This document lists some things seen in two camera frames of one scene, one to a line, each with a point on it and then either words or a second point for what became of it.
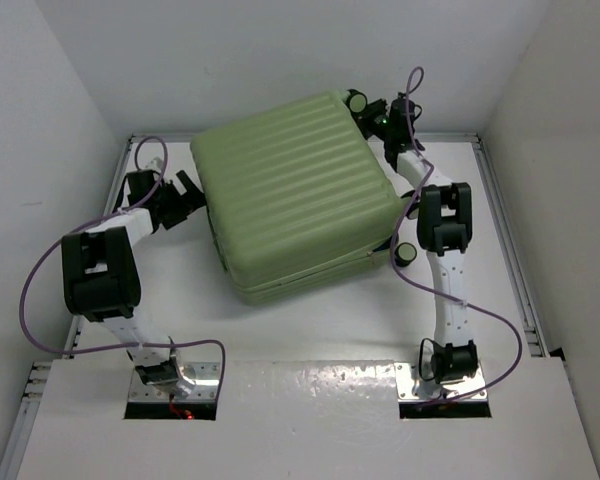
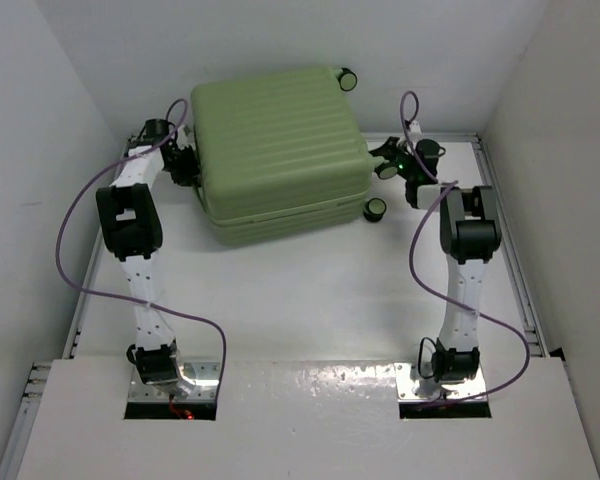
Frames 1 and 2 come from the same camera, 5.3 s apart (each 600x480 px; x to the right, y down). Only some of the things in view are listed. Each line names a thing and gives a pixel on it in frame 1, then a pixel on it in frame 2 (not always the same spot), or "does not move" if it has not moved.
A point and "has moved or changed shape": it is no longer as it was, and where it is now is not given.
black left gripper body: x=174 y=206 → x=180 y=166
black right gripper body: x=373 y=121 → x=405 y=166
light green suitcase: x=296 y=198 has moved or changed shape
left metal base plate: x=206 y=374 does not move
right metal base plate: x=405 y=383 does not move
